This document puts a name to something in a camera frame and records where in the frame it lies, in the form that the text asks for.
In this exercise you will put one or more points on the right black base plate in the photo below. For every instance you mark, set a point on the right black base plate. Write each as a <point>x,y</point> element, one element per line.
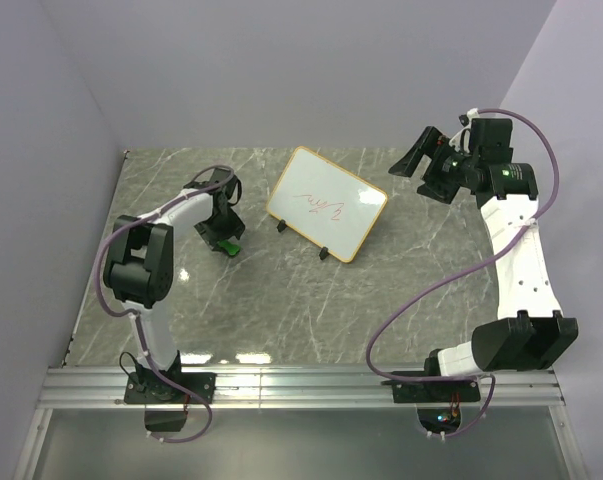
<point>418,387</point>

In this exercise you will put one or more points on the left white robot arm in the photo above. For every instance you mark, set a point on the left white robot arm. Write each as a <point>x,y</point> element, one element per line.
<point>138,264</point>

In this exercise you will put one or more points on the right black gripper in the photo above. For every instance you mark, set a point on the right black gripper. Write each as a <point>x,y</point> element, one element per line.
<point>431,144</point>

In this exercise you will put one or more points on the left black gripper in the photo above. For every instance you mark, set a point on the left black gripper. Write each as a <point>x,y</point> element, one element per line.
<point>234,226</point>

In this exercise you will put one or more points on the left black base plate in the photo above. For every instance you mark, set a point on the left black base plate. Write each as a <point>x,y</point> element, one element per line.
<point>201,387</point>

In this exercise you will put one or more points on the green whiteboard eraser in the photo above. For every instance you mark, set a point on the green whiteboard eraser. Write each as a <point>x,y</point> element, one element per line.
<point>229,248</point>

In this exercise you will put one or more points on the black right whiteboard stand foot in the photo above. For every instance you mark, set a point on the black right whiteboard stand foot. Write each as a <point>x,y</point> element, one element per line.
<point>324,252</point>

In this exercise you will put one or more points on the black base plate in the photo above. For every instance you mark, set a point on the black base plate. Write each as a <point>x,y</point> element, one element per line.
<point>418,387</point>
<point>201,387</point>

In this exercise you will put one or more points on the aluminium mounting rail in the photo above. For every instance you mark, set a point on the aluminium mounting rail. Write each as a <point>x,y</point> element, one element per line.
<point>282,387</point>

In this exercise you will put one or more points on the orange framed whiteboard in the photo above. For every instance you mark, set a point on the orange framed whiteboard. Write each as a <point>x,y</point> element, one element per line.
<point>326,204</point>

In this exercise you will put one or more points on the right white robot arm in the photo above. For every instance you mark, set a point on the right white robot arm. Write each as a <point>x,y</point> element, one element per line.
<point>530,331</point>

